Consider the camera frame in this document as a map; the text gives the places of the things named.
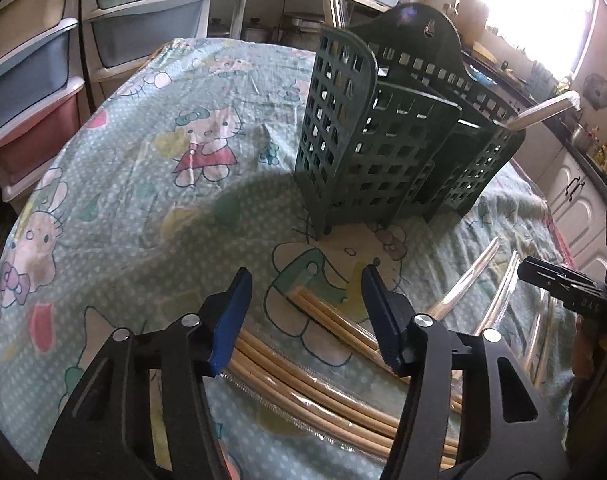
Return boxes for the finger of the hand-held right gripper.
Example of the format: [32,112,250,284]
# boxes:
[517,256,607,314]

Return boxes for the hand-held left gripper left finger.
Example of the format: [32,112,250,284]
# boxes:
[38,266,254,480]

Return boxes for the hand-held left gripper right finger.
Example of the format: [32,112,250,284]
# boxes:
[359,265,577,480]

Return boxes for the group of wooden chopsticks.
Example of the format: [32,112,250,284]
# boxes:
[223,282,464,468]

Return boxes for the dark green plastic utensil holder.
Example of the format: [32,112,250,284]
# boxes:
[293,4,527,238]

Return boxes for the clear plastic chopstick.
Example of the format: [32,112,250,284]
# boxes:
[528,285,557,391]
[428,236,501,321]
[476,250,521,336]
[506,91,581,132]

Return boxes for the white kitchen base cabinets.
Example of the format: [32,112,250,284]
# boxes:
[506,120,607,288]

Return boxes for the steel pot on counter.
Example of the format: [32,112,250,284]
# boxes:
[570,121,593,152]

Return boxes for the cartoon cat printed tablecloth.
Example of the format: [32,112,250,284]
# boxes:
[0,37,584,480]

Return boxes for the kitchen window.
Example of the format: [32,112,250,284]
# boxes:
[463,0,598,82]

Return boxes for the pink plastic drawer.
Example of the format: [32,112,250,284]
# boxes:
[0,82,87,183]

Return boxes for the grey-blue plastic drawer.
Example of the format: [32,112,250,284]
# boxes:
[90,0,210,69]

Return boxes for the short plastic drawer tower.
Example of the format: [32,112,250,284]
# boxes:
[80,0,212,97]

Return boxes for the tall plastic drawer tower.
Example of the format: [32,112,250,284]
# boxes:
[0,0,87,202]

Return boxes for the blue plastic drawer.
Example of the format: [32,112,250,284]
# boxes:
[0,22,80,133]

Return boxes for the beige plastic drawer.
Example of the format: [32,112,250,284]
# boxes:
[0,0,80,58]

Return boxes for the small wall fan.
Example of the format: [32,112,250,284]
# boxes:
[582,73,607,112]

